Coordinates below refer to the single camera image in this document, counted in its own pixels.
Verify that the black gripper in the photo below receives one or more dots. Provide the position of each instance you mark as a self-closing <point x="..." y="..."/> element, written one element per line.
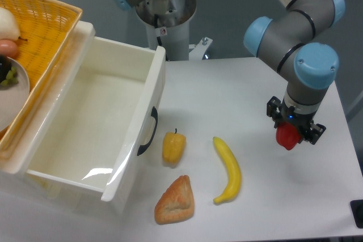
<point x="297" y="115"/>

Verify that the red bell pepper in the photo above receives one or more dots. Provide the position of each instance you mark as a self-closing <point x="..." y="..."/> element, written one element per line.
<point x="287" y="136"/>

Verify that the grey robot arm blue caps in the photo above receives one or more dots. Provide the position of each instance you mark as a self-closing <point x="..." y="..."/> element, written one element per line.
<point x="287" y="46"/>

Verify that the yellow bell pepper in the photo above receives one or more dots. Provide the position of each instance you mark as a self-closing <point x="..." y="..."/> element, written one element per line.
<point x="173" y="147"/>

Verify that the open white upper drawer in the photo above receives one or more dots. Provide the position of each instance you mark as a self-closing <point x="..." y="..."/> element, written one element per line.
<point x="91" y="141"/>

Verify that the white drawer cabinet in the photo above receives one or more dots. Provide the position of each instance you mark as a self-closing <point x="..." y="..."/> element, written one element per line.
<point x="28" y="139"/>

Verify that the yellow banana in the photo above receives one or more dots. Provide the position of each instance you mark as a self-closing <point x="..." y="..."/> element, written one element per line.
<point x="234" y="173"/>

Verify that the black object at table edge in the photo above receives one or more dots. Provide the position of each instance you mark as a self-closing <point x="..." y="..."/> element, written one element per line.
<point x="357" y="211"/>

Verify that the triangular croissant pastry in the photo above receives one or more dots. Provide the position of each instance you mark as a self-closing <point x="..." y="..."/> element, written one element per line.
<point x="177" y="203"/>

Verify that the yellow woven basket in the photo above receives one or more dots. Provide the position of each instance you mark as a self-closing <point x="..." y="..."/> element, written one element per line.
<point x="47" y="26"/>

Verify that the white bowl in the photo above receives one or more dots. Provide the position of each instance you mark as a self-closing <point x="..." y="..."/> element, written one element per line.
<point x="14" y="96"/>

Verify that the green grapes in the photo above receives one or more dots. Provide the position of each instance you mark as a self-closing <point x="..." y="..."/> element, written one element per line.
<point x="9" y="76"/>

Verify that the dark purple fruit in bowl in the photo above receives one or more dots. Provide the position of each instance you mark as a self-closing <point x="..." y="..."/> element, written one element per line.
<point x="5" y="67"/>

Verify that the pink sausage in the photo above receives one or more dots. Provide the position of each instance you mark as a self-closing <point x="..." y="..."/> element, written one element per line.
<point x="8" y="48"/>

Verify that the white pear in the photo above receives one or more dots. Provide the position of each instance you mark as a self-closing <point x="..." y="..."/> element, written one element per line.
<point x="9" y="26"/>

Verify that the black drawer handle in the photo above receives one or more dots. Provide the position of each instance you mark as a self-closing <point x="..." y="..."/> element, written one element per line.
<point x="152" y="124"/>

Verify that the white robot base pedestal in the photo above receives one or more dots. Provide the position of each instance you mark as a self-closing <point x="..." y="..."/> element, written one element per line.
<point x="167" y="25"/>

